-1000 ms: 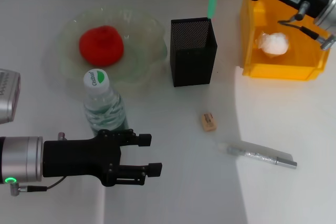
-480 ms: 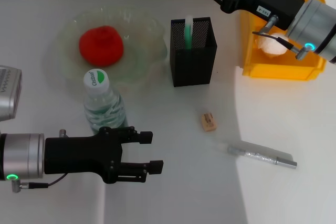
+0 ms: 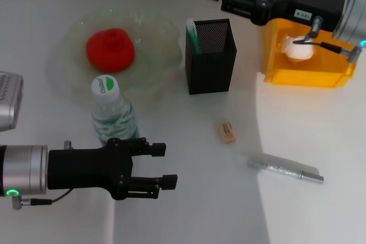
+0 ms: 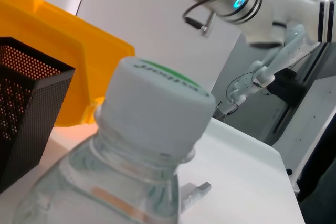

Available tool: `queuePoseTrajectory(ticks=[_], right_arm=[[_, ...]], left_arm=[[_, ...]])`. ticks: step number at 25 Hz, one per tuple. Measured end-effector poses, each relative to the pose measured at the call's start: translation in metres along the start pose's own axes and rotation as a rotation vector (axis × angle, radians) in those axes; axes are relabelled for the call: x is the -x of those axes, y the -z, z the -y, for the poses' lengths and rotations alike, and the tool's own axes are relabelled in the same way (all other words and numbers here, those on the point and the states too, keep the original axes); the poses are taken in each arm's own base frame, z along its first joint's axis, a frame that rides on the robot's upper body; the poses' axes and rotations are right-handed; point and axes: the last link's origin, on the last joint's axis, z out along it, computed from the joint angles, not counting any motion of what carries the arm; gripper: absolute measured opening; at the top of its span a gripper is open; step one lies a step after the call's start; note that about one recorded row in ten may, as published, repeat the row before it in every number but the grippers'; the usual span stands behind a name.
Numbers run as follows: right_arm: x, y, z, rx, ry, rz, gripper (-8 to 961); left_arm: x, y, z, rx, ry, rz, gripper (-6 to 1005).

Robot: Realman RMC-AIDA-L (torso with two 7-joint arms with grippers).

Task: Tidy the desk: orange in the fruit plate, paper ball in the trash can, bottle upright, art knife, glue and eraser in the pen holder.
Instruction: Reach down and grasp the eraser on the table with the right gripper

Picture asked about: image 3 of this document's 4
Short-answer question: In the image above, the silver pen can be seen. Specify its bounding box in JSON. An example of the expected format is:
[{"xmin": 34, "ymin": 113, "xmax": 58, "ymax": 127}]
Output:
[{"xmin": 237, "ymin": 155, "xmax": 324, "ymax": 185}]

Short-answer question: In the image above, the white paper ball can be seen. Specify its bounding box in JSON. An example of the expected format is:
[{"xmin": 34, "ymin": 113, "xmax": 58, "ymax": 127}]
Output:
[{"xmin": 279, "ymin": 34, "xmax": 315, "ymax": 63}]

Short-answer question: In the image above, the beige eraser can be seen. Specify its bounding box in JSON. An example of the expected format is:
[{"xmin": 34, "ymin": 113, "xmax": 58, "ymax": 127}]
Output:
[{"xmin": 218, "ymin": 123, "xmax": 237, "ymax": 144}]

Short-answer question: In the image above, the red-orange fruit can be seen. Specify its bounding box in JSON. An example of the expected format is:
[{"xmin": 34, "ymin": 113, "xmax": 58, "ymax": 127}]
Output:
[{"xmin": 86, "ymin": 27, "xmax": 135, "ymax": 73}]

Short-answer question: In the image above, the yellow plastic storage bin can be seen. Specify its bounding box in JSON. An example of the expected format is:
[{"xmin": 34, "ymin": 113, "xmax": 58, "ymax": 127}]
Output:
[{"xmin": 262, "ymin": 0, "xmax": 359, "ymax": 87}]

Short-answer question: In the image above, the clear water bottle green label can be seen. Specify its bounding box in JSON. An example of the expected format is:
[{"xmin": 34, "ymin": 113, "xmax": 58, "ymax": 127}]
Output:
[{"xmin": 90, "ymin": 74, "xmax": 142, "ymax": 146}]

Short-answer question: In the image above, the green glass fruit bowl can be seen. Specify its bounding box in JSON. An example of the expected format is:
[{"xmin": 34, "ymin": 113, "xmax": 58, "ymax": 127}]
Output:
[{"xmin": 47, "ymin": 5, "xmax": 184, "ymax": 103}]

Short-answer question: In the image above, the right arm cable with connector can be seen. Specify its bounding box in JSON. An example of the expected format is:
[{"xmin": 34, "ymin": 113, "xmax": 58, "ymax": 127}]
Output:
[{"xmin": 293, "ymin": 16, "xmax": 363, "ymax": 63}]

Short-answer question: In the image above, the black mesh pen holder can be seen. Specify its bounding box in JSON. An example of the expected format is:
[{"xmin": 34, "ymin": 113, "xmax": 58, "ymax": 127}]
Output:
[{"xmin": 184, "ymin": 18, "xmax": 237, "ymax": 95}]

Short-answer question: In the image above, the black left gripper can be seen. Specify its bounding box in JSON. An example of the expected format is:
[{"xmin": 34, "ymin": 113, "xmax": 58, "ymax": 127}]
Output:
[{"xmin": 47, "ymin": 137, "xmax": 178, "ymax": 201}]

